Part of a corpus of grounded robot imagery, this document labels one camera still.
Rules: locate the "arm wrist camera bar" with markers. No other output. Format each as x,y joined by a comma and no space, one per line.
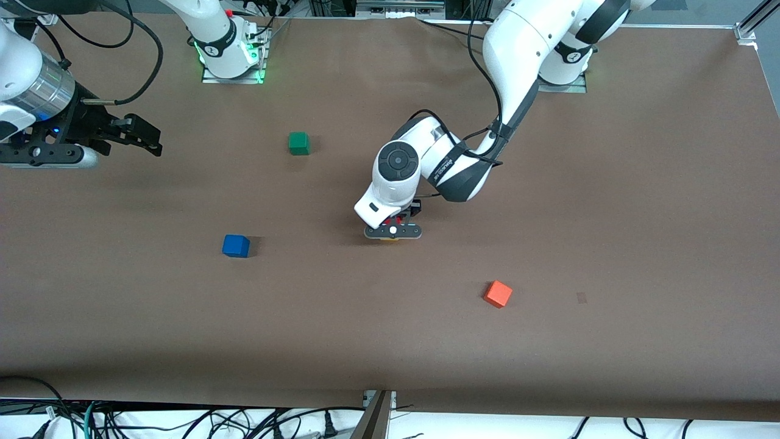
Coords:
36,157
409,232

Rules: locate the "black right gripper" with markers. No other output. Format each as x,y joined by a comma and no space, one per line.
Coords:
83,124

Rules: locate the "left arm wrist camera bar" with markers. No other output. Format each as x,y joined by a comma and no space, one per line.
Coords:
409,232

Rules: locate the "orange wooden cube block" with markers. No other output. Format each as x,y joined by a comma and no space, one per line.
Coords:
498,294

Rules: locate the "aluminium corner profile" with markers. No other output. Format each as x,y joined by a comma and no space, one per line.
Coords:
752,21

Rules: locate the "right arm wrist camera bar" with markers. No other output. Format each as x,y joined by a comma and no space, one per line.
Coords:
36,157

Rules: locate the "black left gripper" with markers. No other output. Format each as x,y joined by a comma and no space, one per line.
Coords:
409,214

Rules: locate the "brown table cover sheet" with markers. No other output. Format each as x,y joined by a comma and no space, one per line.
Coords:
390,341

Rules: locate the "metal clamp bracket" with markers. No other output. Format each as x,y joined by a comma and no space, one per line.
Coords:
368,397

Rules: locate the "green wooden cube block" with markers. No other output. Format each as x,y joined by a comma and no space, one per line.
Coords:
298,144

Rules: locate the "red wooden cube block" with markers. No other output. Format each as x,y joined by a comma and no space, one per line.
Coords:
400,219

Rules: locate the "dark camera mount beam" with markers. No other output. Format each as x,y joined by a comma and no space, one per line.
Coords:
372,424

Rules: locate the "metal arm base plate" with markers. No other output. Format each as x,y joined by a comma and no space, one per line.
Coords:
573,89
244,80

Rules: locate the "aluminium frame rail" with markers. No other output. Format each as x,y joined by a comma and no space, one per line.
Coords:
399,7

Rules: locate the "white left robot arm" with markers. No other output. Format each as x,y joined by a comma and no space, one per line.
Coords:
530,49

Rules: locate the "blue wooden cube block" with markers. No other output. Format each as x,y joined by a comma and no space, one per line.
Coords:
235,246

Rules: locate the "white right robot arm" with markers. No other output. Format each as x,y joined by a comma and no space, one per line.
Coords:
18,70

